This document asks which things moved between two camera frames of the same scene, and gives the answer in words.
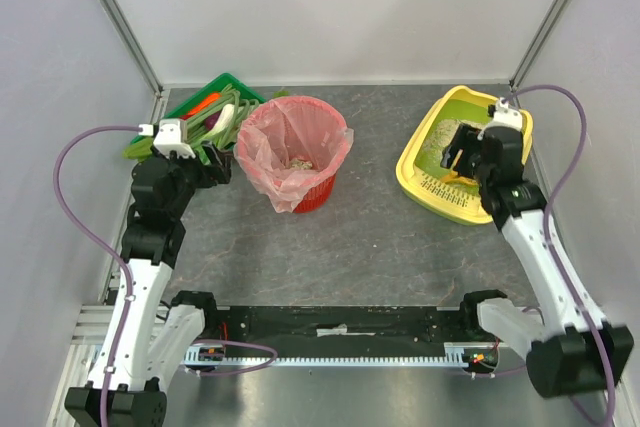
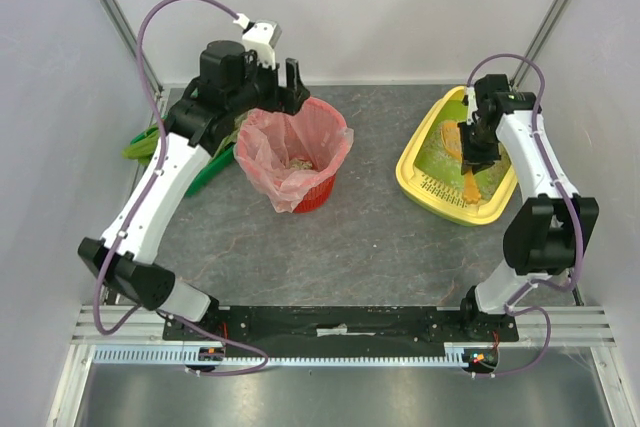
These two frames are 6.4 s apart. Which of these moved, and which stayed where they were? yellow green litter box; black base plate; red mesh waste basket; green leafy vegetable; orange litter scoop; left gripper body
Moved: left gripper body; orange litter scoop
Stayed: yellow green litter box; green leafy vegetable; red mesh waste basket; black base plate
